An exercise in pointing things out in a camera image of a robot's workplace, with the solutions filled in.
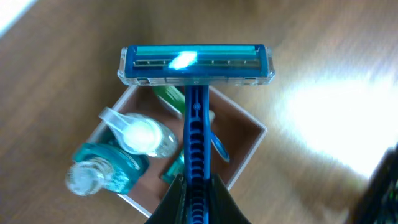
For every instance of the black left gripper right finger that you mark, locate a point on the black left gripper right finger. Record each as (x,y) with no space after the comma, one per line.
(222,207)

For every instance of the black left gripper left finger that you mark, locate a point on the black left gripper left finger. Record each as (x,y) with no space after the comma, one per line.
(171,210)

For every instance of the green Colgate toothpaste tube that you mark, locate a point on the green Colgate toothpaste tube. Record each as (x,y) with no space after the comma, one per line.
(176,168)

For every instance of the blue white toothbrush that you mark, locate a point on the blue white toothbrush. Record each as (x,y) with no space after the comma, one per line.
(220,148)

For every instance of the purple foaming soap pump bottle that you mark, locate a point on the purple foaming soap pump bottle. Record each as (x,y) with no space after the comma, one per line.
(140,134)

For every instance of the teal Listerine mouthwash bottle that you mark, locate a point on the teal Listerine mouthwash bottle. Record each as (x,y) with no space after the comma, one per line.
(104,166)

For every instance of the blue disposable razor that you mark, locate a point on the blue disposable razor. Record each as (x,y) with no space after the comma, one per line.
(192,65)

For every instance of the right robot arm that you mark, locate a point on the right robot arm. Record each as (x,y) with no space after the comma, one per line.
(378,205)

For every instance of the pink open cardboard box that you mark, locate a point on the pink open cardboard box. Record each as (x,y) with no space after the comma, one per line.
(240,132)

